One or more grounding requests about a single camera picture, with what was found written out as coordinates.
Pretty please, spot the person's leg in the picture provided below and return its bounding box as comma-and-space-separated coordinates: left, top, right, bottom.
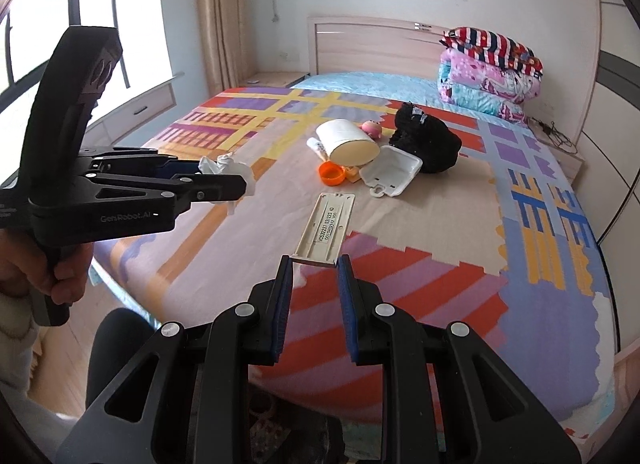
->
86, 308, 168, 417

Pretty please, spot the blue folded quilt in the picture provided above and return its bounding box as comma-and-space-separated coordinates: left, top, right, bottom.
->
439, 81, 527, 123

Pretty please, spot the person's left hand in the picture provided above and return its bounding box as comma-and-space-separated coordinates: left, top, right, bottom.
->
0, 230, 93, 306

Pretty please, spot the window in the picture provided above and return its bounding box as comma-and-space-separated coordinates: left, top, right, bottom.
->
0, 0, 173, 105

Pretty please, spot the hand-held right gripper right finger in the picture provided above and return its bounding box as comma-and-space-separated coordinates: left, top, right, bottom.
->
336, 255, 583, 464

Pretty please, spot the white and yellow tube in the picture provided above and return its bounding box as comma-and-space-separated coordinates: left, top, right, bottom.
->
306, 138, 331, 163

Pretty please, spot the wooden nightstand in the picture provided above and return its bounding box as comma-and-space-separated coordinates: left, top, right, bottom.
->
527, 121, 587, 191
245, 71, 307, 90

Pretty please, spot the pink folded quilt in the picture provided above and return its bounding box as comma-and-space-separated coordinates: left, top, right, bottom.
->
437, 51, 543, 101

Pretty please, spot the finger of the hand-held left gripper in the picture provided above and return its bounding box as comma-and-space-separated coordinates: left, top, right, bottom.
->
80, 148, 202, 181
82, 171, 248, 207

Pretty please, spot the wooden headboard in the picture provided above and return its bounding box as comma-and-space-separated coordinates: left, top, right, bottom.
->
306, 14, 453, 82

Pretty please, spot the black cable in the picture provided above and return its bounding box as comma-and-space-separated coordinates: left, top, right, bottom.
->
530, 116, 577, 153

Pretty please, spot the white wardrobe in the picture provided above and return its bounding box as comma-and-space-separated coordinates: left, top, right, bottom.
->
575, 0, 640, 247

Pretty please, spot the colourful patterned bedspread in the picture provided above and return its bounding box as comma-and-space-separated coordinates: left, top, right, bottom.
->
92, 86, 621, 440

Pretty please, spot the white paper cup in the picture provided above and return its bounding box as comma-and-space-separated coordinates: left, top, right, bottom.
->
315, 119, 382, 166

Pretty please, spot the striped folded quilt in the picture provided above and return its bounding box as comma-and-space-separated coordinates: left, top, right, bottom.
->
440, 26, 545, 81

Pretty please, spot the beige plastic strip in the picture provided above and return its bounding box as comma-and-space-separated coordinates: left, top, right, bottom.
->
296, 191, 357, 266

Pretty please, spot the black knit cloth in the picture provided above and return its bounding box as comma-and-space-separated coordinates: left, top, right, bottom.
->
389, 101, 463, 174

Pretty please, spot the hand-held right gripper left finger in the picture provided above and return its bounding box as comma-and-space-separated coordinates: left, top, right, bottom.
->
55, 255, 293, 464

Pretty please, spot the white window cabinet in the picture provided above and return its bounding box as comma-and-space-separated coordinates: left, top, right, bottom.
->
82, 76, 178, 151

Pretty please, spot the white tissue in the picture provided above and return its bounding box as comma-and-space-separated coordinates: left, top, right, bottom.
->
199, 153, 258, 217

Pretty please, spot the white plastic box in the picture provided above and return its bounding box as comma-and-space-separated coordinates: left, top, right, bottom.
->
359, 145, 423, 196

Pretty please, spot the orange plastic cap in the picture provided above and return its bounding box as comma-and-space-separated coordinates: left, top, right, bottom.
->
319, 161, 346, 186

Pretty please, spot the beige curtain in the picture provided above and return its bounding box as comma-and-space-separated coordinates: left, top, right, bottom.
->
192, 0, 266, 93

